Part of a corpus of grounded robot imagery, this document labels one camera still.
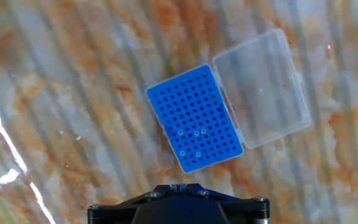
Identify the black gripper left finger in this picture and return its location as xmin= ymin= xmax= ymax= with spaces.
xmin=87 ymin=183 xmax=179 ymax=224

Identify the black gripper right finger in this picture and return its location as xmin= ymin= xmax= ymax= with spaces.
xmin=178 ymin=183 xmax=272 ymax=224

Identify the blue pipette tip holder box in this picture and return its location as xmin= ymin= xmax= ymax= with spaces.
xmin=145 ymin=28 xmax=312 ymax=174

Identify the orange marble pattern mat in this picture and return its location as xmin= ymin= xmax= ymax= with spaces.
xmin=0 ymin=0 xmax=358 ymax=224

